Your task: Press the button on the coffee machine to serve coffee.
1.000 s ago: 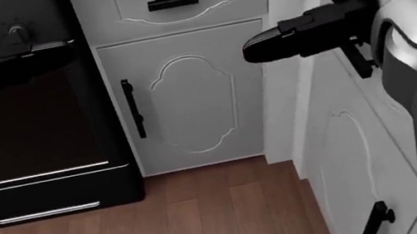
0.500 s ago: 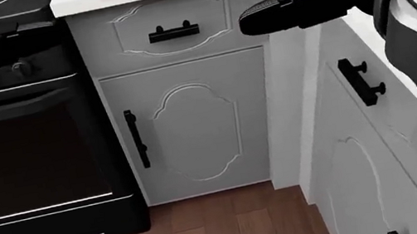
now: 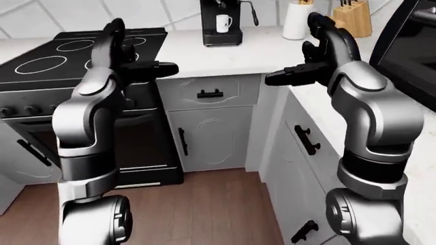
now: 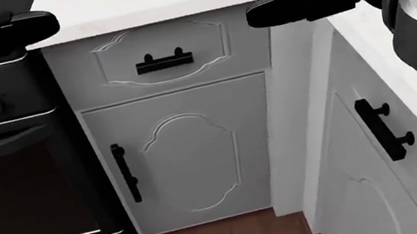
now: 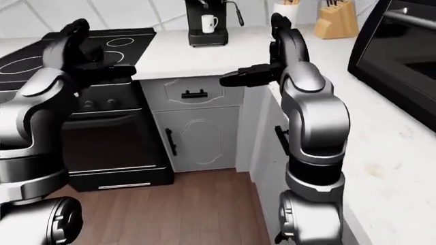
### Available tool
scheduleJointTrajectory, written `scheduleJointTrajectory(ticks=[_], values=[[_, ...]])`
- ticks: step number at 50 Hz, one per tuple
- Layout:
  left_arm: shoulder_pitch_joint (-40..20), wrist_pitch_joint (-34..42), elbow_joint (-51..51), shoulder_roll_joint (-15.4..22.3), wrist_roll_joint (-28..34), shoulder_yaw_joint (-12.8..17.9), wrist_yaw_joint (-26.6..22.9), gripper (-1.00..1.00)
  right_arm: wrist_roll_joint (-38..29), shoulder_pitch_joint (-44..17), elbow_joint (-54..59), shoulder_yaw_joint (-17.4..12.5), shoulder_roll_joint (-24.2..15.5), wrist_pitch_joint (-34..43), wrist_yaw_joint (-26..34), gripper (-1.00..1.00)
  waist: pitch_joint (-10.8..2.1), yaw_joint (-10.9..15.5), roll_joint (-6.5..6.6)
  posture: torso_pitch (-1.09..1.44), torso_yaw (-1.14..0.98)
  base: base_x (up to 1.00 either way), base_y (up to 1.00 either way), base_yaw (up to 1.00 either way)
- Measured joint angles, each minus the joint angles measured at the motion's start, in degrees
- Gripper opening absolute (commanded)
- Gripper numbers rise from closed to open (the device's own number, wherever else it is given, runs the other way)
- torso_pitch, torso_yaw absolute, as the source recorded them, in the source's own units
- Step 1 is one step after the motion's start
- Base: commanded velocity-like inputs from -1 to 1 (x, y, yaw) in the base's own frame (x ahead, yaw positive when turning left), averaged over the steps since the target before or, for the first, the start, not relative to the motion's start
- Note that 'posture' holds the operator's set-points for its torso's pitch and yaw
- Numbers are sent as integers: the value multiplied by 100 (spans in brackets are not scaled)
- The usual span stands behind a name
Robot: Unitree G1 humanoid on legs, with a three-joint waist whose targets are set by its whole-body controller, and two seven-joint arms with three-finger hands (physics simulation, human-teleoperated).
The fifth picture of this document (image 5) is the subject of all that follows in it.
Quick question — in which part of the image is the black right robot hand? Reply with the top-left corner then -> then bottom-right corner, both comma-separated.
219,12 -> 293,88

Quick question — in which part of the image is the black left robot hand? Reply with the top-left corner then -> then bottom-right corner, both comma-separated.
61,18 -> 138,89

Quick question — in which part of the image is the black coffee machine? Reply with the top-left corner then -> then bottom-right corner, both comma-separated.
184,0 -> 245,48

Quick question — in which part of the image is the white cabinet drawer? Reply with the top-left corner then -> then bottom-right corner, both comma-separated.
140,77 -> 245,112

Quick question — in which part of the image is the white mug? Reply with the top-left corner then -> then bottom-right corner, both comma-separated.
200,14 -> 219,35

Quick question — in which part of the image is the white cabinet door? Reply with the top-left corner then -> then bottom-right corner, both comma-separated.
251,82 -> 290,200
151,105 -> 241,172

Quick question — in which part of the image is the white utensil holder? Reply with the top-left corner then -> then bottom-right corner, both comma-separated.
272,0 -> 301,23

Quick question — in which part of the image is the black stove with oven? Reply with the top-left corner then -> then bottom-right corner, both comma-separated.
0,27 -> 175,193

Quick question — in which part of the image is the wooden knife block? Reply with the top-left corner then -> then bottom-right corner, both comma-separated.
313,0 -> 360,40

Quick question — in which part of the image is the black microwave oven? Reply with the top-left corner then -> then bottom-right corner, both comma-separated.
347,0 -> 436,128

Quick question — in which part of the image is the black drawer handle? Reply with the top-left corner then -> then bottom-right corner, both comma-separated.
181,88 -> 209,100

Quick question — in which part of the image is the black cabinet door handle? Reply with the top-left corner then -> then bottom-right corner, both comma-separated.
275,125 -> 291,156
164,127 -> 179,157

